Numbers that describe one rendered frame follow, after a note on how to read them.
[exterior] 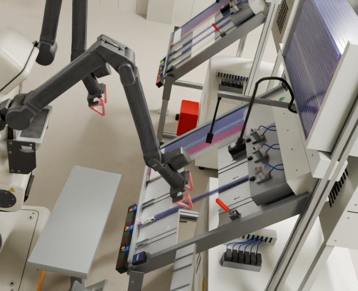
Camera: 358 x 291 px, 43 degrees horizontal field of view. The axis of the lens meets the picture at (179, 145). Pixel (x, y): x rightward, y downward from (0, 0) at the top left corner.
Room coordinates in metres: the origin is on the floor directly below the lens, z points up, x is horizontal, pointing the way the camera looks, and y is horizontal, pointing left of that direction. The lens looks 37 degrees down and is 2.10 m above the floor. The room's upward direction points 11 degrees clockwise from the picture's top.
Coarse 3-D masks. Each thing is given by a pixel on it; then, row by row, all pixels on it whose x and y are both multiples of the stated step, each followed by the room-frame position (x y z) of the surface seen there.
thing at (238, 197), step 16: (272, 96) 1.72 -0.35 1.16; (256, 112) 1.66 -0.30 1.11; (272, 112) 1.60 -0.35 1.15; (256, 128) 1.54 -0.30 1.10; (224, 160) 1.43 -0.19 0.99; (240, 160) 1.38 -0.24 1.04; (224, 176) 1.33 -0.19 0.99; (240, 176) 1.29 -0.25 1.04; (224, 192) 1.24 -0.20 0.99; (240, 192) 1.21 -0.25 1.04; (240, 208) 1.13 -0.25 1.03; (256, 208) 1.10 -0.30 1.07; (224, 224) 1.09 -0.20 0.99
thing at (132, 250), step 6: (144, 174) 1.54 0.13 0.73; (144, 180) 1.50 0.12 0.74; (144, 186) 1.47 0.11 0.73; (144, 192) 1.43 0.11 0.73; (144, 198) 1.40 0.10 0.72; (138, 204) 1.35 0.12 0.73; (138, 210) 1.31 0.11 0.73; (138, 216) 1.28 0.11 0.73; (138, 228) 1.23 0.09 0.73; (132, 234) 1.18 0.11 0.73; (138, 234) 1.20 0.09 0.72; (132, 240) 1.15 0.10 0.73; (132, 246) 1.12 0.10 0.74; (132, 252) 1.10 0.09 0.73; (132, 258) 1.07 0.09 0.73
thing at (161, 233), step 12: (156, 180) 1.49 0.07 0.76; (156, 192) 1.41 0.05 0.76; (168, 192) 1.38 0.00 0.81; (180, 192) 1.35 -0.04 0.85; (144, 204) 1.36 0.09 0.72; (156, 204) 1.33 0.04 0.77; (168, 204) 1.30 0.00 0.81; (144, 216) 1.29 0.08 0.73; (168, 216) 1.24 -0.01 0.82; (144, 228) 1.22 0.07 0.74; (156, 228) 1.19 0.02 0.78; (168, 228) 1.17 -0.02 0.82; (144, 240) 1.15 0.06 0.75; (156, 240) 1.13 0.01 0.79; (168, 240) 1.11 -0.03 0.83
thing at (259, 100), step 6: (222, 96) 1.32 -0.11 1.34; (228, 96) 1.33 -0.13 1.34; (234, 96) 1.33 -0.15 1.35; (240, 96) 1.33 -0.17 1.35; (246, 96) 1.34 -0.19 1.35; (258, 102) 1.33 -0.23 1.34; (264, 102) 1.33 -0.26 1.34; (270, 102) 1.33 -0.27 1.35; (276, 102) 1.34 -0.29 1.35; (282, 102) 1.35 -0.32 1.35; (294, 108) 1.34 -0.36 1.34
